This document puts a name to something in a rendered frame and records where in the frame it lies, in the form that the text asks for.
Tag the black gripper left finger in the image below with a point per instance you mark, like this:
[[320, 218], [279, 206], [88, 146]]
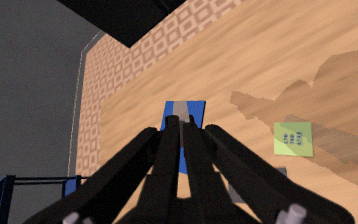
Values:
[[101, 198]]

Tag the blue flat rectangular pad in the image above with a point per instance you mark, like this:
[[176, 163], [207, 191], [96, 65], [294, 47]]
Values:
[[196, 109]]

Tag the green sticky note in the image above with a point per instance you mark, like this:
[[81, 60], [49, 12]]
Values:
[[293, 138]]

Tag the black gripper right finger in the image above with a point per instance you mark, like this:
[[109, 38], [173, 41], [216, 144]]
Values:
[[271, 196]]

